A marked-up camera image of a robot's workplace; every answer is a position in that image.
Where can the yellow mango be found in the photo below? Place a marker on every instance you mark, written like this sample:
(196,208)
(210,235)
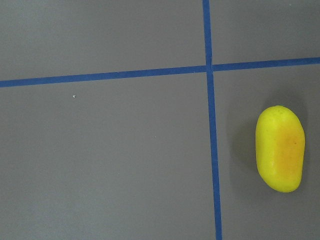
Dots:
(279,148)

